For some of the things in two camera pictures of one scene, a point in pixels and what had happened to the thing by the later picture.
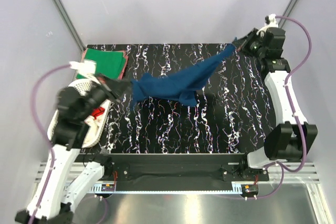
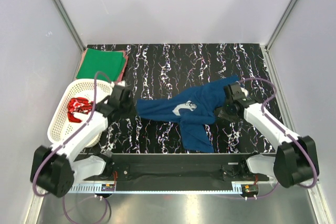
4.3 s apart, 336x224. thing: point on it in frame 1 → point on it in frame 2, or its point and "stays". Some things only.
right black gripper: x=243 y=43 → x=222 y=114
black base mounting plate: x=176 y=167 stays
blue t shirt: x=182 y=84 → x=195 y=109
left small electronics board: x=108 y=188 stays
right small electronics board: x=250 y=189 stays
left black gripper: x=118 y=87 → x=132 y=111
